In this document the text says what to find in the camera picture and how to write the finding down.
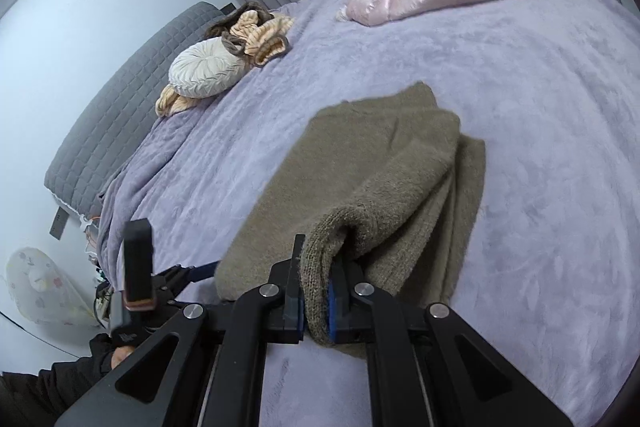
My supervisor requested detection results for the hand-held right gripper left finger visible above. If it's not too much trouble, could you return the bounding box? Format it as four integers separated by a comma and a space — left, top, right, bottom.
52, 233, 307, 427

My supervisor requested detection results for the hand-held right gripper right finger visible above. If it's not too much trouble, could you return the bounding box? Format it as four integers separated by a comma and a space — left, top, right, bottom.
328, 253, 574, 427

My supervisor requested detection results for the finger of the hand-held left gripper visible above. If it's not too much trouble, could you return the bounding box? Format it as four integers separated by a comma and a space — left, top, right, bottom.
170, 261, 222, 294

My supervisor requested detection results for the olive brown knit sweater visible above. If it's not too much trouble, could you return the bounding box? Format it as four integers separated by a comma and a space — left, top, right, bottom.
214, 82, 487, 348

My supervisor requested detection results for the person's left forearm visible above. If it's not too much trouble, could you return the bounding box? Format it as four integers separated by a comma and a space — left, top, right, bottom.
0, 333, 132, 427

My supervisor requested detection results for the person's left hand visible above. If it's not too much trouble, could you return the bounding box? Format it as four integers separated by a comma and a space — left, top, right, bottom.
110, 345, 137, 371

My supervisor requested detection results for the fan with white floral cover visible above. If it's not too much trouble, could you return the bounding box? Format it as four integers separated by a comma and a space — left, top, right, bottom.
5, 247, 97, 329

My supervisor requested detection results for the grey quilted headboard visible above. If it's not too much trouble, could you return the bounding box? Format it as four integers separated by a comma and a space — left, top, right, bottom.
44, 1, 237, 219

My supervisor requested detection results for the cream round pleated pillow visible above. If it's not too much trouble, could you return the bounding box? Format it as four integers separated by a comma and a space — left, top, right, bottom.
169, 38, 246, 100

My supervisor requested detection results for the peach striped knit garment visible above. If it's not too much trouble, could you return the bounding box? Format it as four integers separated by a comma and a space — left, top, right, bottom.
156, 9, 295, 118

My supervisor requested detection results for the brown knit garment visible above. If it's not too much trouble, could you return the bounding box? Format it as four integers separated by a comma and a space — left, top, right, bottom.
207, 1, 274, 58

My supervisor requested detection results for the lavender fleece blanket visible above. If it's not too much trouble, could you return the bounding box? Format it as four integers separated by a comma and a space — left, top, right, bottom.
97, 0, 640, 427

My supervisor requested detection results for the black rectangular wall panel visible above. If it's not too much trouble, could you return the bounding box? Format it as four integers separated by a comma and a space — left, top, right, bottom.
51, 206, 67, 241

